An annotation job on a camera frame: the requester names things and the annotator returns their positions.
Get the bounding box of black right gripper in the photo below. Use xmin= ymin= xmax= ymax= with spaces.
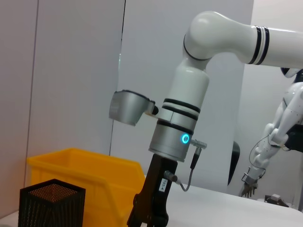
xmin=126 ymin=153 xmax=178 ymax=227

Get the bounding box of black mesh pen holder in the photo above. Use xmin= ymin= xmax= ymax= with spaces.
xmin=18 ymin=179 xmax=86 ymax=227

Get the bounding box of yellow plastic bin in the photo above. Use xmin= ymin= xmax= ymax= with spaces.
xmin=27 ymin=148 xmax=145 ymax=227

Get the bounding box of black curved background panel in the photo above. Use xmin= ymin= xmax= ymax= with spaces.
xmin=227 ymin=140 xmax=241 ymax=186

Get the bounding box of small grey background box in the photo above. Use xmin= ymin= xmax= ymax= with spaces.
xmin=264 ymin=193 xmax=290 ymax=208

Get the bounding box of white background humanoid robot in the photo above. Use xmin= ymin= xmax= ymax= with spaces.
xmin=241 ymin=67 xmax=303 ymax=198

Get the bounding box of right gripper grey cable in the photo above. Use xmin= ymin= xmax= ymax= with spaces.
xmin=164 ymin=139 xmax=208 ymax=192

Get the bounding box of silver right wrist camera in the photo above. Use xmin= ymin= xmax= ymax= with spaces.
xmin=108 ymin=89 xmax=159 ymax=127

